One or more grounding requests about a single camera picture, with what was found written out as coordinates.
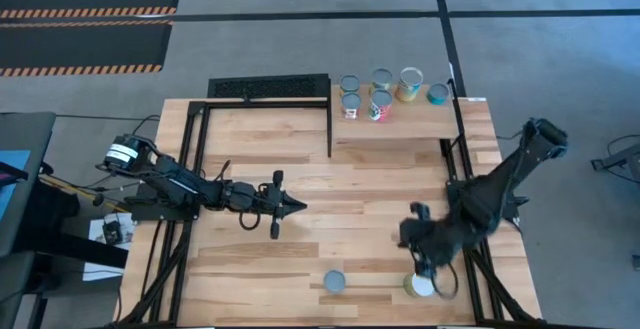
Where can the right arm's black gripper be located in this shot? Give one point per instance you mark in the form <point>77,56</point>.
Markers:
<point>430,236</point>

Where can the left arm's black gripper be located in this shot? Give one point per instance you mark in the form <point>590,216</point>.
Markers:
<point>245,196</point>

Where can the yellow-green oranges can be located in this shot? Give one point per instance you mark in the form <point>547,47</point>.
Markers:
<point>419,288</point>

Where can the short orange mushrooms can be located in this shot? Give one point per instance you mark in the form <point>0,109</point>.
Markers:
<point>334,281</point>

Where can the white and red strawberry can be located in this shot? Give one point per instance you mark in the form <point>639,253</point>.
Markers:
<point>351,103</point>

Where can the red and green can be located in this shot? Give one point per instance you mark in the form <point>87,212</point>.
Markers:
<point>380,101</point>

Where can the yellow can with green print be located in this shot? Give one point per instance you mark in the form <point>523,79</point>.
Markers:
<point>381,78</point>

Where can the tall yellow and blue can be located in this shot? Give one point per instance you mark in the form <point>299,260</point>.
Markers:
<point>410,81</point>

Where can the short teal can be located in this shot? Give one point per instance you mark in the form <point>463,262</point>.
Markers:
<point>438,94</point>

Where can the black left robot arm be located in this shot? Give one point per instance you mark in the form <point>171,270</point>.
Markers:
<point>170,181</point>

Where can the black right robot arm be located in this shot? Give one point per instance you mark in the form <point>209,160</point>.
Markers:
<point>505,179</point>

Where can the light wooden shelf board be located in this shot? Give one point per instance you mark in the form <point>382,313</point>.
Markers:
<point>400,129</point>

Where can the black perforated panel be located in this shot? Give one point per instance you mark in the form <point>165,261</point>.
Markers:
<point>270,88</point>

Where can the green and orange fruit can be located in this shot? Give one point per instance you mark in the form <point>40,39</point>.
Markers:
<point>349,84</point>

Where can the small black device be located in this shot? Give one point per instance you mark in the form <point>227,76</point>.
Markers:
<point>112,232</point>

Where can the white paper sheet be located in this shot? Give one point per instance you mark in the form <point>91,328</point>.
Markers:
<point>97,269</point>

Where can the yellow rod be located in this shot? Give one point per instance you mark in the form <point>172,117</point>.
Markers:
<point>75,191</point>

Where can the black floor stand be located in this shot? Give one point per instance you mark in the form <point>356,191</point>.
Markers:
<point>620,161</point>

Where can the dark grey side desk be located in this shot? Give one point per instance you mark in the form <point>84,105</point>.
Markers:
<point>25,134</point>

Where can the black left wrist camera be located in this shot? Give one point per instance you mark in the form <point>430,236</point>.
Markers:
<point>262,196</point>

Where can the black aluminium rig frame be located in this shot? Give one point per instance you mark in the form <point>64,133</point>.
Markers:
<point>265,104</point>

